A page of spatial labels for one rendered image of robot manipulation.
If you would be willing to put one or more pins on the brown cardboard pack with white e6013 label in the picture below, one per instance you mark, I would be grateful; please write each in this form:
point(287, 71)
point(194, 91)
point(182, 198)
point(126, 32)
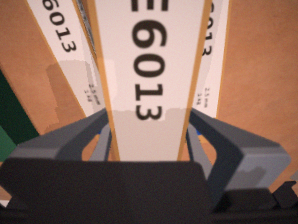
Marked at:
point(149, 55)

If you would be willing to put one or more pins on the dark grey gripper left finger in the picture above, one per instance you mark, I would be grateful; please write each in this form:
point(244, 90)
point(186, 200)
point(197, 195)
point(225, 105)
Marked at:
point(67, 143)

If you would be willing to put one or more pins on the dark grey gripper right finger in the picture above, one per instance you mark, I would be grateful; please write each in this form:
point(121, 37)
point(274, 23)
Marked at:
point(244, 160)

